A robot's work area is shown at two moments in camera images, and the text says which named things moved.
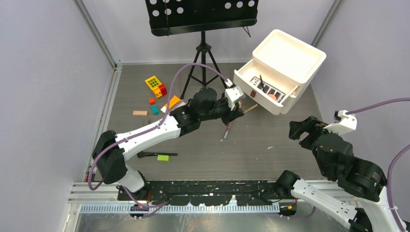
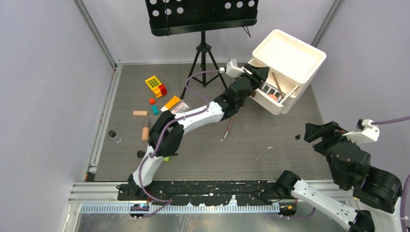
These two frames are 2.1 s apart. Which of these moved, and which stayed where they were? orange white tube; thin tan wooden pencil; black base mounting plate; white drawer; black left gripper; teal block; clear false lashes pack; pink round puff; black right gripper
Moved: black left gripper; black right gripper; thin tan wooden pencil
Stayed: white drawer; pink round puff; orange white tube; black base mounting plate; clear false lashes pack; teal block
